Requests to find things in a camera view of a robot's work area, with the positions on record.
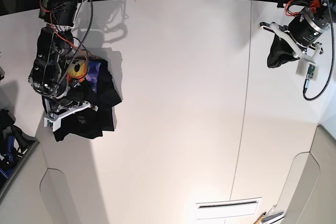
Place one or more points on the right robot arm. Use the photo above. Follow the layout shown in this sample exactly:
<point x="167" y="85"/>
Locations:
<point x="61" y="62"/>

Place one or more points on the yellow pencil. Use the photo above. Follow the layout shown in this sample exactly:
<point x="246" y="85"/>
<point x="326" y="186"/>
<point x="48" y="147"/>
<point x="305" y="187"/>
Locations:
<point x="260" y="218"/>

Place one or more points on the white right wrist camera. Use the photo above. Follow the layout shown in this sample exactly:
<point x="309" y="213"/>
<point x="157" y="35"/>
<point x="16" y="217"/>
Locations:
<point x="54" y="124"/>

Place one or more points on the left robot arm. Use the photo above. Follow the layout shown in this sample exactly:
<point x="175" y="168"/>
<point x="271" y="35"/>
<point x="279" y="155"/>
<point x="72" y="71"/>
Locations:
<point x="293" y="7"/>

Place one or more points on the blue and black bag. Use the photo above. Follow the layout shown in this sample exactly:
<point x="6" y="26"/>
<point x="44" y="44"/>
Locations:
<point x="14" y="144"/>

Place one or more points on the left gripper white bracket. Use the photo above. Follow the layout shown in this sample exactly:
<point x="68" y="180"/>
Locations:
<point x="292" y="41"/>

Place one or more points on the black T-shirt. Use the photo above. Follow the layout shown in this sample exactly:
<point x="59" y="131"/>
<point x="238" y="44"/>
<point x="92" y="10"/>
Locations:
<point x="102" y="88"/>

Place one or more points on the grey pen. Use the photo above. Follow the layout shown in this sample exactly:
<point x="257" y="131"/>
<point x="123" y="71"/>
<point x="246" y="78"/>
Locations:
<point x="273" y="218"/>

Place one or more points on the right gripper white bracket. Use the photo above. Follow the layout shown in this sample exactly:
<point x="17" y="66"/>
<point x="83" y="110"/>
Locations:
<point x="64" y="107"/>

